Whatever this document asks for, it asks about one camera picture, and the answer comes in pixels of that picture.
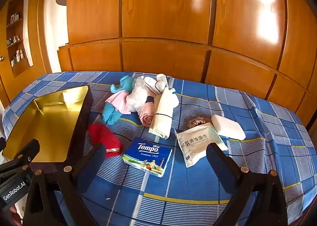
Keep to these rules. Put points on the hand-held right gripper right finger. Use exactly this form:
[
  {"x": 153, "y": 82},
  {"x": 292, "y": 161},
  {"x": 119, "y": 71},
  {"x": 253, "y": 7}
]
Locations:
[{"x": 213, "y": 156}]

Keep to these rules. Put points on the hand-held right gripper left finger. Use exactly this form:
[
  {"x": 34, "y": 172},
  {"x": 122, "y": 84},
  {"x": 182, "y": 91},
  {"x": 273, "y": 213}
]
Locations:
[{"x": 100, "y": 158}]

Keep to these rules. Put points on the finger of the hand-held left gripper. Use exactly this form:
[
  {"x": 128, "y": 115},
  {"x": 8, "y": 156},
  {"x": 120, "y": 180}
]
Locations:
[{"x": 24, "y": 150}]

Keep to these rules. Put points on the red fuzzy cloth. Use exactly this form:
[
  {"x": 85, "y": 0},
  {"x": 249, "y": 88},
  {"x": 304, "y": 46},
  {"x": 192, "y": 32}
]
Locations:
[{"x": 104, "y": 138}]

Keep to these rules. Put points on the white wet wipes pack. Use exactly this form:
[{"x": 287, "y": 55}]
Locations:
[{"x": 195, "y": 145}]

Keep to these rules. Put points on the plain white soft pack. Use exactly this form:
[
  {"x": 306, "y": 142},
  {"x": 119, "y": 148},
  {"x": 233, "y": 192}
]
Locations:
[{"x": 227, "y": 125}]

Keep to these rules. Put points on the black and gold tin box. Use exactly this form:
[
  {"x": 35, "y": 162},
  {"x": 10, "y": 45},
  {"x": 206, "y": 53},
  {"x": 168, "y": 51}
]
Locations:
[{"x": 47, "y": 122}]

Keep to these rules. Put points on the brown satin scrunchie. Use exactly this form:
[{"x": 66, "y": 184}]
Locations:
[{"x": 198, "y": 122}]

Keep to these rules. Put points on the teal and pink soft toy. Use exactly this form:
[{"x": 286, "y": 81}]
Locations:
[{"x": 112, "y": 113}]

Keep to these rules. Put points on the blue and white tissue pack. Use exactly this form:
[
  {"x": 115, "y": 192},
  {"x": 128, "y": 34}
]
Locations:
[{"x": 148, "y": 156}]

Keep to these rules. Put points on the pink towel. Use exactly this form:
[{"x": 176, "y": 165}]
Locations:
[{"x": 146, "y": 114}]

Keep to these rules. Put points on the cream towel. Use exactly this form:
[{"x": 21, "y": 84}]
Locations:
[{"x": 162, "y": 117}]

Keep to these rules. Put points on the clear plastic bag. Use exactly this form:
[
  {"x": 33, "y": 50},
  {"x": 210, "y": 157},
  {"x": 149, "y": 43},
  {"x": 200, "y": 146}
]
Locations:
[{"x": 137, "y": 96}]

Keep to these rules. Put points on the white striped socks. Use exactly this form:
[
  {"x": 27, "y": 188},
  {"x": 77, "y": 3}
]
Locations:
[{"x": 154, "y": 82}]

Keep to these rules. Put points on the blue plaid bedsheet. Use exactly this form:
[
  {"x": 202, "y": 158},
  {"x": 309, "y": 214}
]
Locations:
[{"x": 260, "y": 142}]

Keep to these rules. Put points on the wooden cabinet with shelf niche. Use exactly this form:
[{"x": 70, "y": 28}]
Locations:
[{"x": 37, "y": 48}]

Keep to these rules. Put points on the wooden wardrobe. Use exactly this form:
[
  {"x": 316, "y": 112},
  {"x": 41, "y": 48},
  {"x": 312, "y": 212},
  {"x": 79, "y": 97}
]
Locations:
[{"x": 168, "y": 18}]

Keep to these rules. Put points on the wooden wall shelf with bottles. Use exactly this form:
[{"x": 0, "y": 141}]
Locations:
[{"x": 17, "y": 55}]

